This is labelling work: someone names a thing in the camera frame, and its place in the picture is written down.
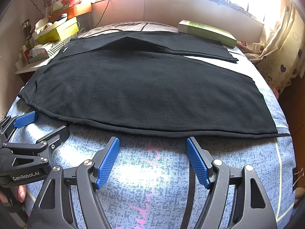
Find black pants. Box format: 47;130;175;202
19;31;278;139

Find person left hand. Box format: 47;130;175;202
1;185;27;203

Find white bedside shelf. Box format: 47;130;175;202
15;58;52;74

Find striped grey box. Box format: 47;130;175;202
29;33;77;64

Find blue patterned bed sheet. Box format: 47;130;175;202
4;22;296;229

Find yellow-green shoe box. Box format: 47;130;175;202
37;17;79;44

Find orange box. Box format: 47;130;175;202
49;3;92;21

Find cream heart print curtain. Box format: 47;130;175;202
237;0;304;94

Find green flat box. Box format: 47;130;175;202
178;20;237;48

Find black charging cable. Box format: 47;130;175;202
81;0;123;38

